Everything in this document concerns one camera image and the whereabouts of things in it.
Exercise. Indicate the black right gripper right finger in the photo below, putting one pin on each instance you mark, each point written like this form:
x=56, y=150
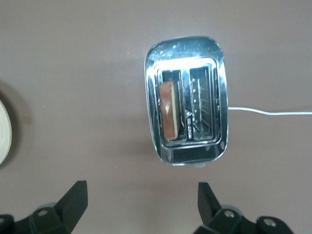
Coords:
x=219, y=219

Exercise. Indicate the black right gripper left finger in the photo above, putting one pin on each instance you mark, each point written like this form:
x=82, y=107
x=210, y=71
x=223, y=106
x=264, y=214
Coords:
x=63, y=214

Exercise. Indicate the round wooden plate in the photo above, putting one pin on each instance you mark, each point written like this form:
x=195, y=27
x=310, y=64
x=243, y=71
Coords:
x=5, y=131

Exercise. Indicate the brown bread slice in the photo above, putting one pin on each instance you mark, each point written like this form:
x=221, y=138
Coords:
x=169, y=109

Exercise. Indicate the silver two-slot toaster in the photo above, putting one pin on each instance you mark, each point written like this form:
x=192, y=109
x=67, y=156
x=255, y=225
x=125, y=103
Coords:
x=185, y=48

